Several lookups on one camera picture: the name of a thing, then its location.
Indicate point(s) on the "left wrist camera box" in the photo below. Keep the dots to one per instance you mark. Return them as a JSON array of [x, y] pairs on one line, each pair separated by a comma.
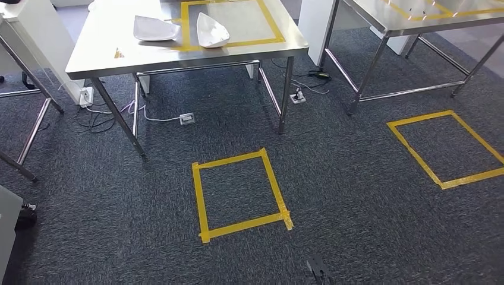
[[8, 236]]

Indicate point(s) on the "white curved plastic part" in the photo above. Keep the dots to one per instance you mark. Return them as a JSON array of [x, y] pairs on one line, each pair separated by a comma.
[[153, 29], [210, 31]]

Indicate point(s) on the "black robot body part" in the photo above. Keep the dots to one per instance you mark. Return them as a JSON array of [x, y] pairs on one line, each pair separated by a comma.
[[317, 267]]

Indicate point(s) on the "stainless steel workbench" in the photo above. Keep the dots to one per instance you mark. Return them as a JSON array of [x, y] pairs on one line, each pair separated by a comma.
[[98, 51]]

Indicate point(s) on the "yellow floor tape square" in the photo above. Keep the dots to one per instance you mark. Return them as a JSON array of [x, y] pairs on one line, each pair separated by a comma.
[[199, 196]]

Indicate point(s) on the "grey floor socket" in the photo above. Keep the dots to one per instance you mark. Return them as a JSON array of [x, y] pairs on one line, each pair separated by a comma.
[[298, 98], [187, 118]]

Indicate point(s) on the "black power adapter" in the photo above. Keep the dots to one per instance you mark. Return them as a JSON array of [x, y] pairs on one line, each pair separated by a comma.
[[319, 74]]

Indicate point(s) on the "large yellow tape frame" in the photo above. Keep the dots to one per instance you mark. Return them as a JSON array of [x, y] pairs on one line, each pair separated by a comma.
[[185, 23]]

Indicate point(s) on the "white power strip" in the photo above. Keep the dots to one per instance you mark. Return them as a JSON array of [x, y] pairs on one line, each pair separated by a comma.
[[86, 96]]

